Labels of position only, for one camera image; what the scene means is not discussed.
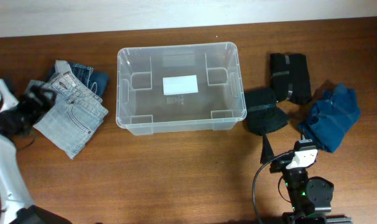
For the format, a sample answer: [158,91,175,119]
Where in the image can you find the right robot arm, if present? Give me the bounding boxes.
[261,134,334,224]

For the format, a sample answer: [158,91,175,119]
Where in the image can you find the blue folded shirt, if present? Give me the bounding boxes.
[298,83,361,153]

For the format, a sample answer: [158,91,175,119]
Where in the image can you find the light blue jeans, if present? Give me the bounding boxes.
[25,60,109,160]

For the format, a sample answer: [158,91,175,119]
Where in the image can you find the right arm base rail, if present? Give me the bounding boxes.
[282,213,353,224]

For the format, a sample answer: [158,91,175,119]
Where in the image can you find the white label in bin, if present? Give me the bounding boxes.
[162,75,198,95]

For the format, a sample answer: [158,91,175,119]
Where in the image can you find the dark blue jeans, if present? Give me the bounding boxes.
[43,60,109,101]

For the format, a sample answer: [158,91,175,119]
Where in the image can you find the black folded garment,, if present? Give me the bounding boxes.
[244,88,289,136]
[269,53,312,105]

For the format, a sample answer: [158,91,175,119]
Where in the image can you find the clear plastic storage bin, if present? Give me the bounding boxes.
[116,42,247,136]

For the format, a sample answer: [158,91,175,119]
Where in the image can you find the black folded garment, lower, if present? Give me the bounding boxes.
[244,88,289,136]

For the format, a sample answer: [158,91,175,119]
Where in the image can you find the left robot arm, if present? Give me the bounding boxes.
[0,85,70,224]

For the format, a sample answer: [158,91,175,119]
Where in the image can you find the black folded garment, upper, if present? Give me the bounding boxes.
[269,53,312,105]

